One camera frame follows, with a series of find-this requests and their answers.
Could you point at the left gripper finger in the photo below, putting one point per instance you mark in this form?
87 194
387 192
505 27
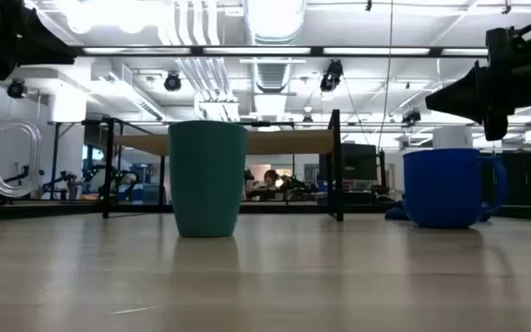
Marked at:
49 50

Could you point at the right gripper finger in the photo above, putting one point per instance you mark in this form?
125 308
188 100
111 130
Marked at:
456 99

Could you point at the blue plastic mug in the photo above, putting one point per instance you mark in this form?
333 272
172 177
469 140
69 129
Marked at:
443 189

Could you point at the black ceiling spotlight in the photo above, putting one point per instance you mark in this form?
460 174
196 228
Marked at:
16 88
172 82
331 77
411 117

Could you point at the black computer monitor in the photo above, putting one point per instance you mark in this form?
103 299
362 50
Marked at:
357 161

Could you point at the black overhead light bar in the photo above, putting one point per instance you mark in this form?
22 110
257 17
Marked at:
316 51

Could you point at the person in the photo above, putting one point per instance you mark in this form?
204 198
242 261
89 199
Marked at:
271 177

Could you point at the teal plastic cup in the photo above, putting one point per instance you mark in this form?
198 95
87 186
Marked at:
208 180

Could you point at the silver ventilation duct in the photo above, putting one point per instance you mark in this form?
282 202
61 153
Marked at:
274 18

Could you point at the black metal table frame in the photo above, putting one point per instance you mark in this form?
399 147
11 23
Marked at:
270 208

